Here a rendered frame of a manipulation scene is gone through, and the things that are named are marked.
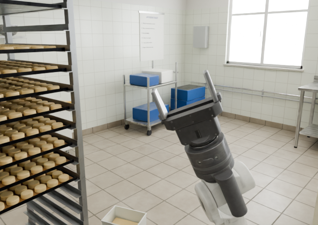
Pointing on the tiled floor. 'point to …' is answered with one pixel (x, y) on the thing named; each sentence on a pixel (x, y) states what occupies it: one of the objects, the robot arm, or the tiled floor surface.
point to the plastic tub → (124, 217)
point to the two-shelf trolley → (147, 101)
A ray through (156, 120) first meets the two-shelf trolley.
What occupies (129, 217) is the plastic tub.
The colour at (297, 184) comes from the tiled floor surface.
